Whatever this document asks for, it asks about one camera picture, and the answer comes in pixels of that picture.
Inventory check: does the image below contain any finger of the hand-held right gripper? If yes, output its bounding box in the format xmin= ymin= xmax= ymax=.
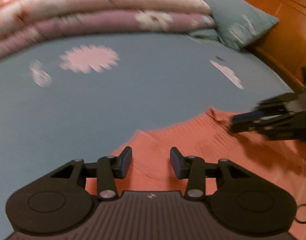
xmin=229 ymin=111 xmax=306 ymax=140
xmin=253 ymin=92 xmax=298 ymax=117

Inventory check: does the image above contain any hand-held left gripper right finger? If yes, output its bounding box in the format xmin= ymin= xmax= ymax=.
xmin=170 ymin=147 xmax=253 ymax=201

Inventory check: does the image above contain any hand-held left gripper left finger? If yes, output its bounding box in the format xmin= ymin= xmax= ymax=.
xmin=50 ymin=147 xmax=133 ymax=200

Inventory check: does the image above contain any pink striped knit sweater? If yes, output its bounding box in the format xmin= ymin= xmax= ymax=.
xmin=85 ymin=107 xmax=306 ymax=240

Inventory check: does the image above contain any wooden headboard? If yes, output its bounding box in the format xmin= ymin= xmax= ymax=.
xmin=193 ymin=0 xmax=306 ymax=93

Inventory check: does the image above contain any blue floral bed sheet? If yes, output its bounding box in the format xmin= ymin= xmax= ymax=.
xmin=0 ymin=31 xmax=293 ymax=240

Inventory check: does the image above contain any blue printed pillow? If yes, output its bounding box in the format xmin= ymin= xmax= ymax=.
xmin=179 ymin=0 xmax=280 ymax=53

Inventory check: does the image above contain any folded pink purple floral quilt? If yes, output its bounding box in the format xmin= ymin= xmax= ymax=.
xmin=0 ymin=0 xmax=216 ymax=62

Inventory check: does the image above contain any black cable loop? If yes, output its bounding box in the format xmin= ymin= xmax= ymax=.
xmin=295 ymin=204 xmax=306 ymax=224

